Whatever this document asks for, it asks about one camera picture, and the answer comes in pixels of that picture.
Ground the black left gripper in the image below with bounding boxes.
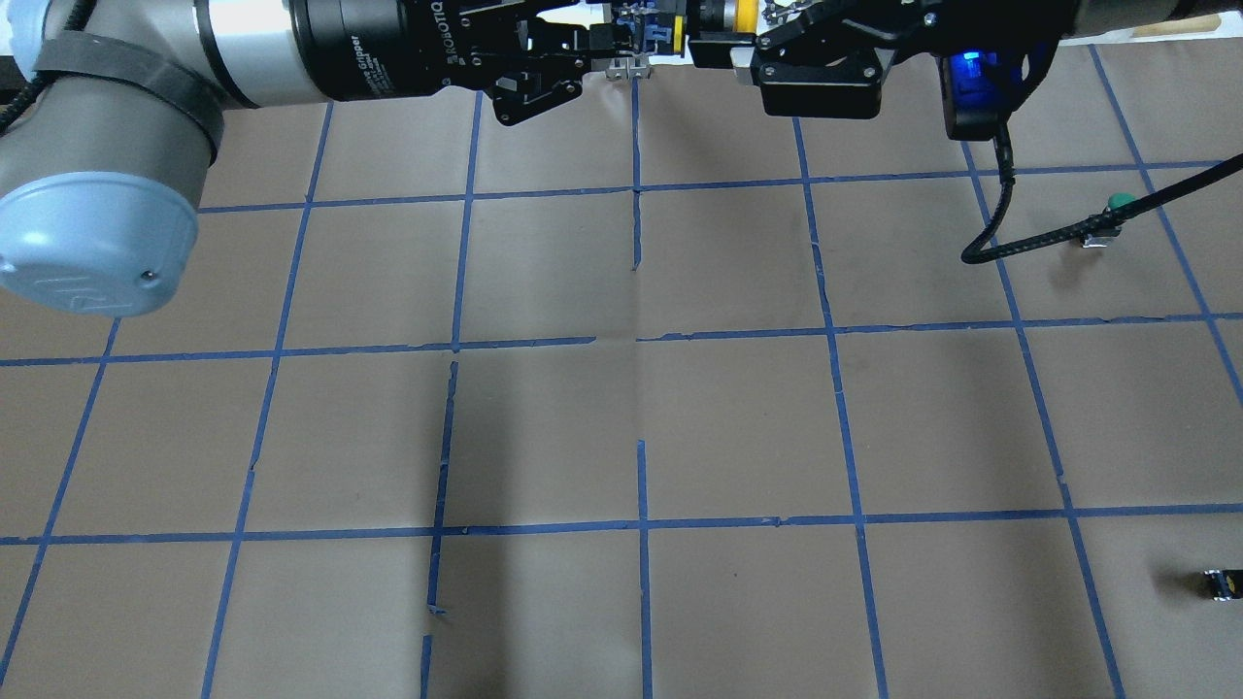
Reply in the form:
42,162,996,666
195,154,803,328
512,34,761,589
291,1,641,127

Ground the yellow push button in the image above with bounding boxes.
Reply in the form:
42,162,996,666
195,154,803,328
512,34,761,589
612,0,759,55

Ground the green push button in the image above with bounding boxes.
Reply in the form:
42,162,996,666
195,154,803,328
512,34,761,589
1078,193,1137,250

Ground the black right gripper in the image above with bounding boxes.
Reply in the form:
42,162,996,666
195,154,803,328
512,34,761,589
687,1,1076,119

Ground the aluminium frame post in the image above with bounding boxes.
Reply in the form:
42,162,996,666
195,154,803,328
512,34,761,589
603,53,653,83

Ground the black camera cable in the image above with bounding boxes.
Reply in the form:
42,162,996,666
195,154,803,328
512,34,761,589
960,116,1243,267

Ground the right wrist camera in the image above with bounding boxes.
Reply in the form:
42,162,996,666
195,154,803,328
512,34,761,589
936,41,1059,142

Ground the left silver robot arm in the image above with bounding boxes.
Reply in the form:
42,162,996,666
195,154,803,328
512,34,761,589
1,1,639,317

